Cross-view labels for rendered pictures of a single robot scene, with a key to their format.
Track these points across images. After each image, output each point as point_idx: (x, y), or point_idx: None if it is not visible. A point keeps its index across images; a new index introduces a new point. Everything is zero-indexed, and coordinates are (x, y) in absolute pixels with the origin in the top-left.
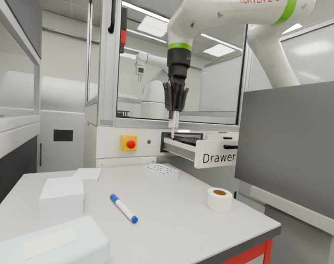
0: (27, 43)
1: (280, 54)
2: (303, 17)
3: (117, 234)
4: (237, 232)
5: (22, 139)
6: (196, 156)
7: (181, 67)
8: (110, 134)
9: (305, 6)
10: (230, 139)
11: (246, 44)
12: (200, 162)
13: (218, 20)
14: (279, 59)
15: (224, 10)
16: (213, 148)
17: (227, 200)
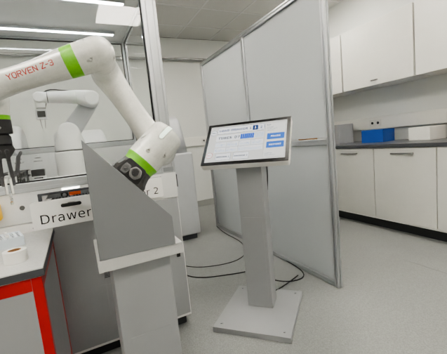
0: None
1: (119, 94)
2: (103, 64)
3: None
4: None
5: None
6: (31, 219)
7: None
8: None
9: (92, 59)
10: (148, 185)
11: (148, 64)
12: (36, 224)
13: None
14: (119, 100)
15: None
16: (52, 208)
17: (11, 256)
